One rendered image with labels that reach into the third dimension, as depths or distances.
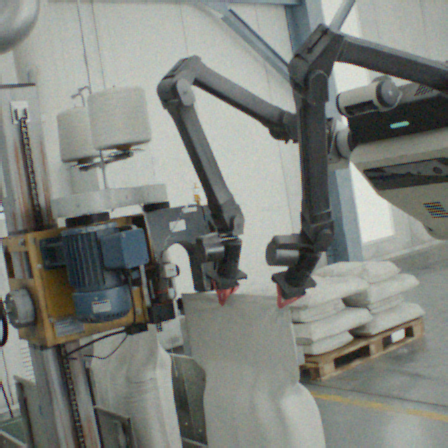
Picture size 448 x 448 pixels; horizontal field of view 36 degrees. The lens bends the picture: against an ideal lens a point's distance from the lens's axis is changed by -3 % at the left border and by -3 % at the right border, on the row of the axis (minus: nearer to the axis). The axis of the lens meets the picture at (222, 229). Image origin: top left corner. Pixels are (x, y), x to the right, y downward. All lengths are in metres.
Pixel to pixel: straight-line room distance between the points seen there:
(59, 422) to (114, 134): 0.82
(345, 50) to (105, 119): 0.74
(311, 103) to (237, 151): 6.02
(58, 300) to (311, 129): 0.89
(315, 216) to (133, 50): 5.52
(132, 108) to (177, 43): 5.38
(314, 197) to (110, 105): 0.63
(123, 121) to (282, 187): 5.93
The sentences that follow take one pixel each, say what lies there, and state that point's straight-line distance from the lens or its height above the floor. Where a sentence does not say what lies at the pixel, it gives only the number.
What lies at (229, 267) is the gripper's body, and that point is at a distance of 1.91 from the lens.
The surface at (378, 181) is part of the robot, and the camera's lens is 1.98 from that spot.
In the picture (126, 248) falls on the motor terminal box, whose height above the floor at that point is 1.26.
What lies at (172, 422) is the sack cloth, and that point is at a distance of 2.50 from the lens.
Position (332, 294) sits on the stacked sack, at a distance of 4.86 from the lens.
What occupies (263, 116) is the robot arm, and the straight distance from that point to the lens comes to 1.95.
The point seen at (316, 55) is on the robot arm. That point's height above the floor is 1.59.
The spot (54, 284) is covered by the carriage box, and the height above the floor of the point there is 1.19.
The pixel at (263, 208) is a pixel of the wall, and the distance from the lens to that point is 7.54.
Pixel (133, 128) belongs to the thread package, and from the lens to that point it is 1.88.
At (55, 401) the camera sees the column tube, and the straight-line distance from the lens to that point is 2.06.
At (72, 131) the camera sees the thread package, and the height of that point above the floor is 1.61.
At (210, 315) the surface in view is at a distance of 2.05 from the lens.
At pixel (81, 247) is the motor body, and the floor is 1.28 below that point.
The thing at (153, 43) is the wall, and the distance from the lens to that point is 7.10.
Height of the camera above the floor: 1.36
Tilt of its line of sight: 3 degrees down
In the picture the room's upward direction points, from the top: 9 degrees counter-clockwise
